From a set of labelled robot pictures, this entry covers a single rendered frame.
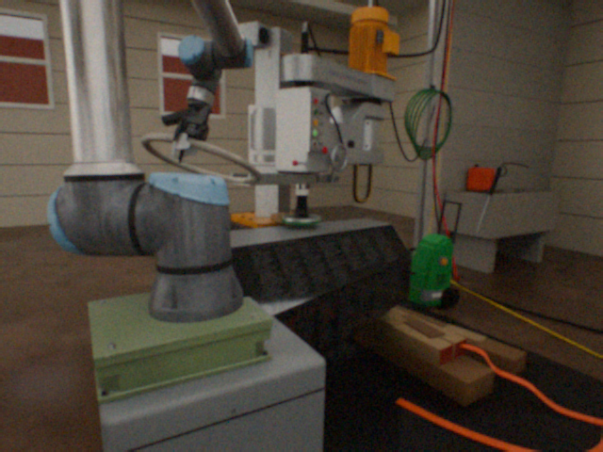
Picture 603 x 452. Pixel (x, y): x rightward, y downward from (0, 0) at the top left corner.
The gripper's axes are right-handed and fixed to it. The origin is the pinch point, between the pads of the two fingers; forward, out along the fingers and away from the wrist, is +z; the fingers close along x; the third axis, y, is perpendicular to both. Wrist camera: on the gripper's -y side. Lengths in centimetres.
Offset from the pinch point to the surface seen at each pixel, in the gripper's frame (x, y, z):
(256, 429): -52, 57, 58
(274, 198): 142, 7, -20
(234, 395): -57, 52, 52
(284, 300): 39, 44, 40
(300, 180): 68, 33, -19
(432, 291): 210, 140, 12
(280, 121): 65, 16, -46
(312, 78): 52, 28, -66
